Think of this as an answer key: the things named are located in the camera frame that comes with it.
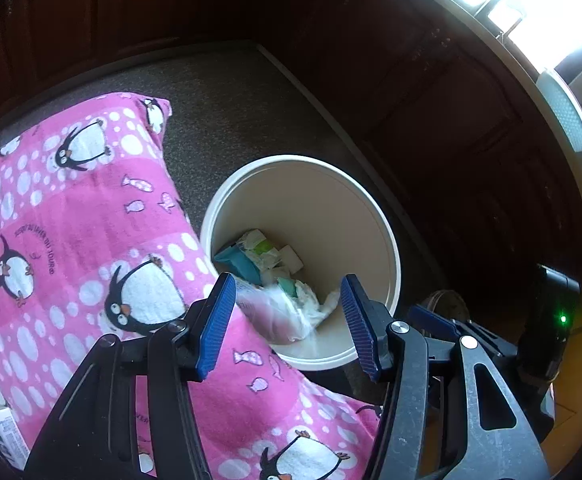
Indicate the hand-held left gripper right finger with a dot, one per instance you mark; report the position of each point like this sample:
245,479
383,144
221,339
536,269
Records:
363,330

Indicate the white perforated basket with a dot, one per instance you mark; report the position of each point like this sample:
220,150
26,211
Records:
566,110

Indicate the teal packet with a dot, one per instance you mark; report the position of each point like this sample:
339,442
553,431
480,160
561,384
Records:
287,285

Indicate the bright window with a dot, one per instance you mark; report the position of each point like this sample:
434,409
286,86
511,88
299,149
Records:
521,0

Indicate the dark wooden kitchen cabinets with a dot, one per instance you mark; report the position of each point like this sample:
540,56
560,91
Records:
421,85

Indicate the clear plastic wrapper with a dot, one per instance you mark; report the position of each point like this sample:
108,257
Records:
276,316

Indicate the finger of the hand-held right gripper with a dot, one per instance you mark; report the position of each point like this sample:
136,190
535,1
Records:
431,321

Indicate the blue packet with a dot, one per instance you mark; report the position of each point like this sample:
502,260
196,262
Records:
238,262

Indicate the pink penguin print blanket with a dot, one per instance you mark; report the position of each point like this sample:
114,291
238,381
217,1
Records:
96,210

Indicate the white plastic bucket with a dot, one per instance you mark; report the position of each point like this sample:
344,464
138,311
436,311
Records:
321,210

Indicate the green white packet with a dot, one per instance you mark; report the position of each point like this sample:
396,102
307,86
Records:
261,246

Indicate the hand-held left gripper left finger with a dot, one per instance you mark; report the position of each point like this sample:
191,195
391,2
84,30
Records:
216,330

